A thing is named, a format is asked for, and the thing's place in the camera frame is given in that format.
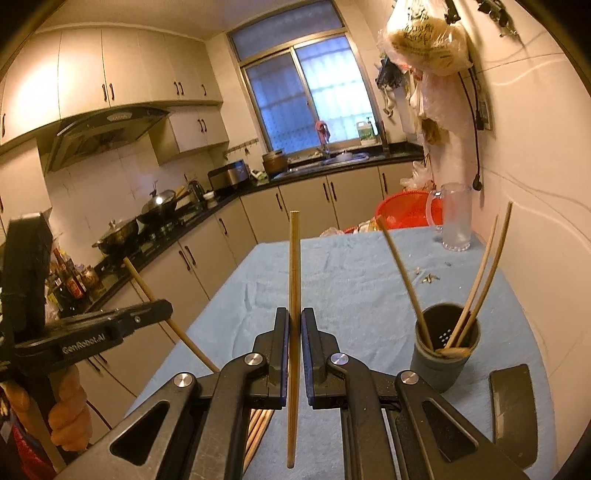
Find kitchen window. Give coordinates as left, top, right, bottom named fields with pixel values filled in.
left=226, top=0, right=389, bottom=154

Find cluster of condiment bottles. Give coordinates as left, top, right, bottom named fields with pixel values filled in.
left=46, top=247, right=101, bottom=319

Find range hood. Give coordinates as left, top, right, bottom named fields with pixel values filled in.
left=45, top=106, right=172, bottom=174

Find wok with lid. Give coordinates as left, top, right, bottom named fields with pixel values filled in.
left=137, top=182, right=191, bottom=224

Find red plastic basket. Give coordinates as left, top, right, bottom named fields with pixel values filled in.
left=374, top=191, right=444, bottom=232

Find black wall rack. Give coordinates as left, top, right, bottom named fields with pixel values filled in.
left=376, top=55, right=407, bottom=89

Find beige kitchen cabinets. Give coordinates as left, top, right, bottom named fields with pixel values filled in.
left=69, top=161, right=426, bottom=416
left=0, top=25, right=232, bottom=167

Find person's left hand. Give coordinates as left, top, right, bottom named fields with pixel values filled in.
left=48, top=364, right=90, bottom=451

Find hanging white plastic bags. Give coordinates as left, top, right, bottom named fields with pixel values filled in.
left=406, top=69, right=462, bottom=139

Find black wall clamp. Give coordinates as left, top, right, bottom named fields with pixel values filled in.
left=475, top=0, right=519, bottom=38

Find black chopstick holder cup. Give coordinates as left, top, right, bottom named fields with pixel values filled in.
left=410, top=302, right=481, bottom=393

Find frying pan with glass lid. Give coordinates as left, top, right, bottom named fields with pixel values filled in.
left=93, top=220, right=140, bottom=256

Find brown cooking pot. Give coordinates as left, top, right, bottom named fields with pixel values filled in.
left=262, top=149, right=287, bottom=176

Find black kitchen countertop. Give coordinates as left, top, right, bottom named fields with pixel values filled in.
left=41, top=145, right=426, bottom=324

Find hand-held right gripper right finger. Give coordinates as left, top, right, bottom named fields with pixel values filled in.
left=302, top=308, right=529, bottom=480

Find wall power socket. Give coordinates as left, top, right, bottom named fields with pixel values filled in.
left=475, top=88, right=493, bottom=133

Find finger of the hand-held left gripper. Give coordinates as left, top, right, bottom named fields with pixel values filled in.
left=122, top=298, right=174, bottom=331

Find person's left forearm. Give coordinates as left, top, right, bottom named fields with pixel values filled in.
left=0, top=388, right=51, bottom=480

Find beige upper kitchen cabinets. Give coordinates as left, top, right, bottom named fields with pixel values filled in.
left=0, top=25, right=232, bottom=167

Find black smartphone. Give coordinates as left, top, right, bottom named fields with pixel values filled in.
left=489, top=364, right=537, bottom=470

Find silver rice cooker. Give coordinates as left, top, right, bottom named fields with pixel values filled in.
left=208, top=159, right=250, bottom=193

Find beige lower kitchen cabinets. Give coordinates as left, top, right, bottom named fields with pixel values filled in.
left=69, top=161, right=426, bottom=416

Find green label detergent bottle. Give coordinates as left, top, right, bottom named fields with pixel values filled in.
left=355, top=117, right=376, bottom=147

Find black power cable with plug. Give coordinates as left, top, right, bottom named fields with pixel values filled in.
left=457, top=69, right=485, bottom=193

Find gas stove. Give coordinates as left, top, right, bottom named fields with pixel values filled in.
left=92, top=203, right=208, bottom=278

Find blue terry tablecloth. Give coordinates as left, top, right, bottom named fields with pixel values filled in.
left=124, top=226, right=559, bottom=480

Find bunch of wooden chopsticks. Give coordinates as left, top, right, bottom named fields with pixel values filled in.
left=242, top=408, right=276, bottom=472

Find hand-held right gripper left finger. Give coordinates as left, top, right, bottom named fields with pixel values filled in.
left=78, top=308, right=291, bottom=480

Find clear glass pitcher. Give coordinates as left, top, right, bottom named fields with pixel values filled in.
left=426, top=182, right=473, bottom=253

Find curved wooden chopstick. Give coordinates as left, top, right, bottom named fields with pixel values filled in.
left=462, top=201, right=514, bottom=344
left=449, top=214, right=500, bottom=346
left=376, top=215, right=435, bottom=350

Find hanging printed plastic bag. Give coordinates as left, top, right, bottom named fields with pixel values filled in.
left=378, top=0, right=474, bottom=77

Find straight wooden chopstick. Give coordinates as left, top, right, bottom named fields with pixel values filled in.
left=122, top=257, right=220, bottom=374
left=287, top=210, right=301, bottom=469

